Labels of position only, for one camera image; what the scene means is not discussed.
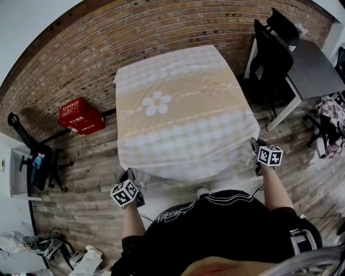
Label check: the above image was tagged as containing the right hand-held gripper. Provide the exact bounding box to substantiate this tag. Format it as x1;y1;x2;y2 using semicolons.
250;137;284;176

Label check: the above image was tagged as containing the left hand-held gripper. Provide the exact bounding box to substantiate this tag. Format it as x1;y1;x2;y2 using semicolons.
109;169;146;209

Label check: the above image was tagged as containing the beige checked flower tablecloth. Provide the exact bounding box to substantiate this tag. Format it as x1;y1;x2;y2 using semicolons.
112;44;261;187

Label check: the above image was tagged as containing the person's left forearm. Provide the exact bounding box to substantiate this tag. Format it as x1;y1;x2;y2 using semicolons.
122;203;147;240

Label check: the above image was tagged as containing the person's right forearm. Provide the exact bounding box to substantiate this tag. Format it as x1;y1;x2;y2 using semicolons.
260;165;295;211

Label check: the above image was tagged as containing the black swivel chair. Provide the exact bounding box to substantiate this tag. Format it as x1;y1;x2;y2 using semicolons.
302;113;343;158

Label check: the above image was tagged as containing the pink checked garment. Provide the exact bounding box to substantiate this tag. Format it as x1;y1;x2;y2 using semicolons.
315;94;345;160

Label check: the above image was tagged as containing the red fire equipment box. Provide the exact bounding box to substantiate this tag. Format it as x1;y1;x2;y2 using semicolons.
58;96;106;136

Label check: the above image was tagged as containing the black high-back office chair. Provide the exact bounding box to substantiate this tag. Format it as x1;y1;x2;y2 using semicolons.
243;7;301;120

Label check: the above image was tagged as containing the black mesh office chair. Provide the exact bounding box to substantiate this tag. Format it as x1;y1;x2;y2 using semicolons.
7;111;75;192

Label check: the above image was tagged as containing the black white striped waistband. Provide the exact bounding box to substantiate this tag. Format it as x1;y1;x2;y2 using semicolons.
289;228;316;254

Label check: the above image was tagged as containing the person's black printed t-shirt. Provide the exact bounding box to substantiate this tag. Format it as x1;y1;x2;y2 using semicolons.
111;189;323;276

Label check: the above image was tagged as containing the grey desk with white legs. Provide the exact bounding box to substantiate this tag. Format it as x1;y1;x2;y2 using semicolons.
266;38;345;132

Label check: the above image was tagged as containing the pile of grey clutter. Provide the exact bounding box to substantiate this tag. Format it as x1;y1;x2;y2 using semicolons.
0;228;77;276

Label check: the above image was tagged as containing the white cabinet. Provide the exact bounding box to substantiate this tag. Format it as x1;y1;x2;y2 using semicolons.
0;131;43;202

